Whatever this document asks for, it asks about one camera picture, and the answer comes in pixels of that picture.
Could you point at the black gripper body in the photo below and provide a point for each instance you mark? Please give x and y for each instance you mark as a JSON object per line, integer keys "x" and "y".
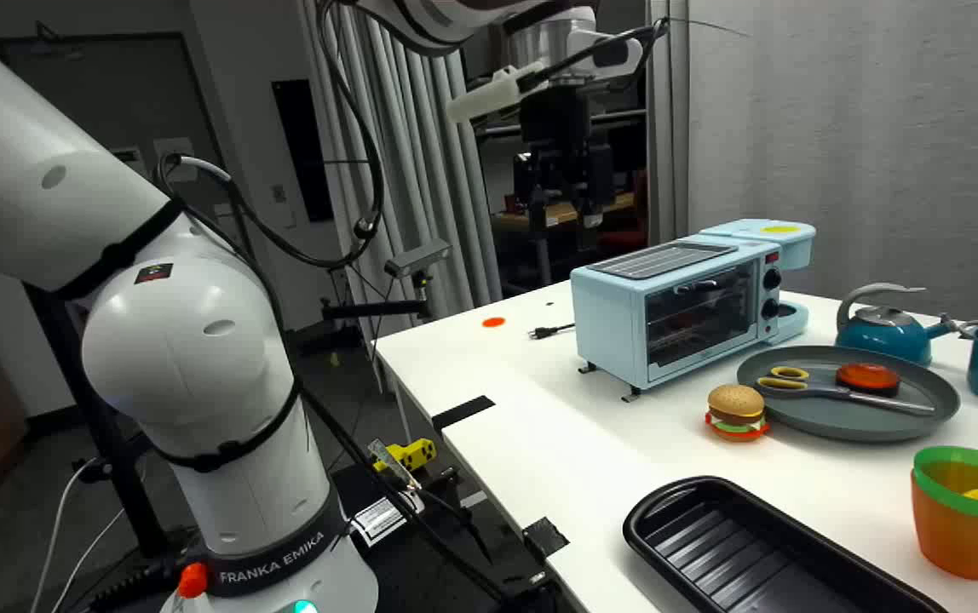
{"x": 559, "y": 124}

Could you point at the yellow toy fry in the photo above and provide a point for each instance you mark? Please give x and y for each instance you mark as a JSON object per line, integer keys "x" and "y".
{"x": 975, "y": 496}

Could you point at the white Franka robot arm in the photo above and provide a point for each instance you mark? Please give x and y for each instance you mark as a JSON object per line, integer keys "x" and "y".
{"x": 191, "y": 341}

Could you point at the grey round plate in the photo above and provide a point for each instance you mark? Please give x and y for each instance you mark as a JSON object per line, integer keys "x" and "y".
{"x": 841, "y": 422}

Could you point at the white label plate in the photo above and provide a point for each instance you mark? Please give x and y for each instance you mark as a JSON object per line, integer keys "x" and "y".
{"x": 380, "y": 518}

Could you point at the wooden table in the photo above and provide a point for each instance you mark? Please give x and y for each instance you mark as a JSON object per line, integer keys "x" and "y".
{"x": 626, "y": 217}

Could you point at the dark storage shelf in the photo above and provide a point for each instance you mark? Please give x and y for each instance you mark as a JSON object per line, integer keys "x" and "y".
{"x": 627, "y": 124}

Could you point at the white pleated curtain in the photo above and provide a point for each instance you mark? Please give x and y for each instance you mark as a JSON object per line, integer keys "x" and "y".
{"x": 431, "y": 207}

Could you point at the light blue toaster oven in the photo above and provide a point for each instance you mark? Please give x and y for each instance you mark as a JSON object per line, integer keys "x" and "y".
{"x": 626, "y": 307}

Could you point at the black stand with grey clamp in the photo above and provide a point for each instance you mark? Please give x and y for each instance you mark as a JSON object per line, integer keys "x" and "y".
{"x": 417, "y": 261}

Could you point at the small orange disc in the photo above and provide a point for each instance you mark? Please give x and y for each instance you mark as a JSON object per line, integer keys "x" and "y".
{"x": 495, "y": 321}

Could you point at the black tape strip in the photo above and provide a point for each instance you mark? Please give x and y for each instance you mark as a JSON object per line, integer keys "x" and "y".
{"x": 461, "y": 413}
{"x": 545, "y": 535}

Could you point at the toy burger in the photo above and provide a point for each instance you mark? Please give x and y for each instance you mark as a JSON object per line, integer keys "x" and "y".
{"x": 734, "y": 409}

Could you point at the yellow clamp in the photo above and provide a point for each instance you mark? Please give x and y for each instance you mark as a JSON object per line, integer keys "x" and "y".
{"x": 403, "y": 456}

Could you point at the teal toy kettle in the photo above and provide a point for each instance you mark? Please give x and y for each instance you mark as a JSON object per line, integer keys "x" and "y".
{"x": 885, "y": 335}

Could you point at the red toy tomato slice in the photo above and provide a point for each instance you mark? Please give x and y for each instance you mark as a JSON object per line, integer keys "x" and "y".
{"x": 868, "y": 378}

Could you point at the grey toy knife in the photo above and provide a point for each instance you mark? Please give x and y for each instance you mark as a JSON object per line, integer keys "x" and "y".
{"x": 885, "y": 401}

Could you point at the black ribbed tray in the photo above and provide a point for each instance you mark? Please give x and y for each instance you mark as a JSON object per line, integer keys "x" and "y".
{"x": 739, "y": 546}

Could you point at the dark door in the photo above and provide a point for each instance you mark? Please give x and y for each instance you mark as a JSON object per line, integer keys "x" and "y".
{"x": 135, "y": 79}

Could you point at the orange red cap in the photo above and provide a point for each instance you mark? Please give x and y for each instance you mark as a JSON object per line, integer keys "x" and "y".
{"x": 191, "y": 580}

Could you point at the black wall panel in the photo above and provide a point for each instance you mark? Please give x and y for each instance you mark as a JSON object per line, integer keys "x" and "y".
{"x": 302, "y": 149}

